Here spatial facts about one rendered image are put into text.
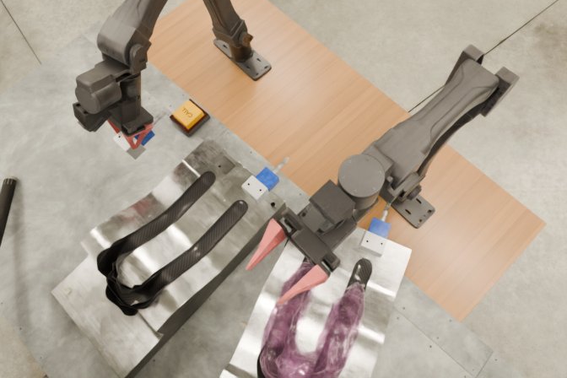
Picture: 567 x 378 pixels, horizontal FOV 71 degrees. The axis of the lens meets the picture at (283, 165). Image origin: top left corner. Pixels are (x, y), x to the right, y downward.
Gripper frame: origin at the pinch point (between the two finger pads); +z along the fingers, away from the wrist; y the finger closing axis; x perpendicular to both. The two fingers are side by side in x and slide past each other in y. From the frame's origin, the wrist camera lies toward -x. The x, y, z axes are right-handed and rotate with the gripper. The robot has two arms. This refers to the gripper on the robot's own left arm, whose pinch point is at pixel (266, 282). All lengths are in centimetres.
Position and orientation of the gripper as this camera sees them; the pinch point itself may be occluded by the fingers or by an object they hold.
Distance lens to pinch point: 57.1
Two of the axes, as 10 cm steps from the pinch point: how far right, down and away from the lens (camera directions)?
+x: 0.8, 3.6, 9.3
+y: 6.8, 6.6, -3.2
